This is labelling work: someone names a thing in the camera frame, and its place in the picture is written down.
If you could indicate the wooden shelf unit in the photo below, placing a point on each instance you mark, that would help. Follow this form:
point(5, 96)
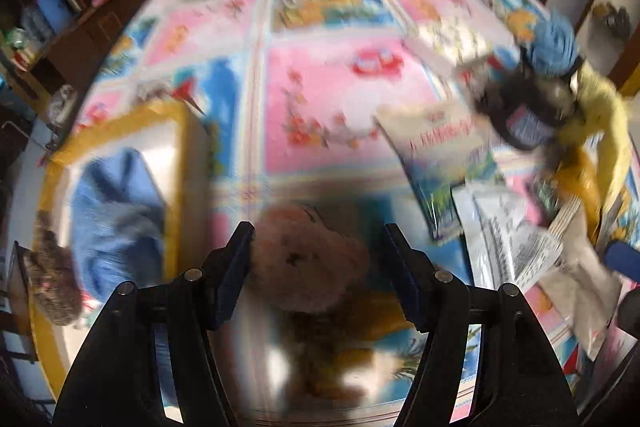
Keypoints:
point(30, 57)

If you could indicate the dark items on wall shelf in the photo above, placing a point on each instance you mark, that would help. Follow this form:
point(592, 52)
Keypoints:
point(612, 18)

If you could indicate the printed plastic bag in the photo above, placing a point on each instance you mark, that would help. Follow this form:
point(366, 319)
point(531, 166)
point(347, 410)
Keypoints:
point(440, 157)

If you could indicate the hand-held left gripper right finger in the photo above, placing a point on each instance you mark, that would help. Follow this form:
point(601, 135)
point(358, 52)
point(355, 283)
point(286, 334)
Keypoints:
point(406, 284)

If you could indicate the black cylindrical motor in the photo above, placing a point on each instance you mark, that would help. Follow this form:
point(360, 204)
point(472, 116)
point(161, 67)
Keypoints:
point(522, 112)

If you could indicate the orange cloth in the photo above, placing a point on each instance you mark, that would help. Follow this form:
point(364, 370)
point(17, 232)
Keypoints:
point(575, 179)

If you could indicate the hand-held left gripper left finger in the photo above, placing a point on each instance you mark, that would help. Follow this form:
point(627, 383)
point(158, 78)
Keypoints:
point(234, 279)

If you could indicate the blue towel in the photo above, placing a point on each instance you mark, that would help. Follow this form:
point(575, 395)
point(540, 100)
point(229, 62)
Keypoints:
point(117, 217)

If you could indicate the brown knitted plush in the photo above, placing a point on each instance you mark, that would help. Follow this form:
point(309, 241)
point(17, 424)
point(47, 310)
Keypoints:
point(50, 277)

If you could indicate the pink plush teddy bear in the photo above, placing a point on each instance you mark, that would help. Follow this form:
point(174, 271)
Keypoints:
point(305, 257)

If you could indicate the blue fluffy cloth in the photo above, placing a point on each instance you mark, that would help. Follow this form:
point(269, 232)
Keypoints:
point(550, 42)

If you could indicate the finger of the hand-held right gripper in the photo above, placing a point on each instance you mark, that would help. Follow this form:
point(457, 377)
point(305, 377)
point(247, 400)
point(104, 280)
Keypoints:
point(622, 259)

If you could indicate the white box with yellow rim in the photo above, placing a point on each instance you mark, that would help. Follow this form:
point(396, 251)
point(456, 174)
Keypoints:
point(125, 119)

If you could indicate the yellow cloth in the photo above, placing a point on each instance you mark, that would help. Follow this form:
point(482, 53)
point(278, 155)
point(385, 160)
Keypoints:
point(607, 122)

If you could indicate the silver foil packet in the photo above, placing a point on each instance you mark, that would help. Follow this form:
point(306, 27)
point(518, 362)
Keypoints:
point(505, 232)

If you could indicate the printed pink blue tablecloth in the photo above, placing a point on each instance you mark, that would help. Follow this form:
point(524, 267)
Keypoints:
point(340, 107)

